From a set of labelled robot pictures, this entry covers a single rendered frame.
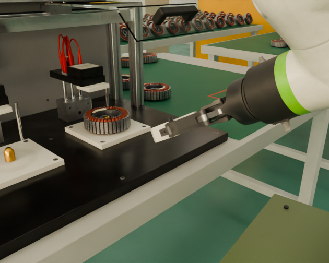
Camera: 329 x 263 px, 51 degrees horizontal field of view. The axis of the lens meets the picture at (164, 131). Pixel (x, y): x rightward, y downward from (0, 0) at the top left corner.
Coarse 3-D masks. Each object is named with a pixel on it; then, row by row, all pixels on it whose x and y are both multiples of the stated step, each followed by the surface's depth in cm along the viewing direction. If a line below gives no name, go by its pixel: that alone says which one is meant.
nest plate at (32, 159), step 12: (12, 144) 75; (24, 144) 75; (36, 144) 75; (0, 156) 70; (24, 156) 70; (36, 156) 70; (48, 156) 70; (0, 168) 65; (12, 168) 65; (24, 168) 65; (36, 168) 65; (48, 168) 67; (0, 180) 61; (12, 180) 62
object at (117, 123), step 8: (88, 112) 83; (96, 112) 85; (104, 112) 86; (112, 112) 86; (120, 112) 84; (128, 112) 84; (88, 120) 79; (96, 120) 79; (104, 120) 79; (112, 120) 79; (120, 120) 79; (128, 120) 82; (88, 128) 80; (96, 128) 79; (104, 128) 79; (112, 128) 80; (120, 128) 80
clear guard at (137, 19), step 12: (120, 0) 95; (132, 0) 95; (120, 12) 65; (132, 12) 67; (144, 12) 69; (132, 24) 65; (144, 24) 67; (168, 24) 71; (180, 24) 73; (192, 24) 76; (204, 24) 78; (144, 36) 65; (156, 36) 67; (168, 36) 69
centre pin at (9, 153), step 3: (6, 147) 67; (9, 147) 67; (6, 150) 67; (9, 150) 67; (12, 150) 67; (6, 153) 67; (9, 153) 67; (12, 153) 67; (6, 156) 67; (9, 156) 67; (12, 156) 67; (6, 159) 67; (9, 159) 67; (12, 159) 68; (15, 159) 68
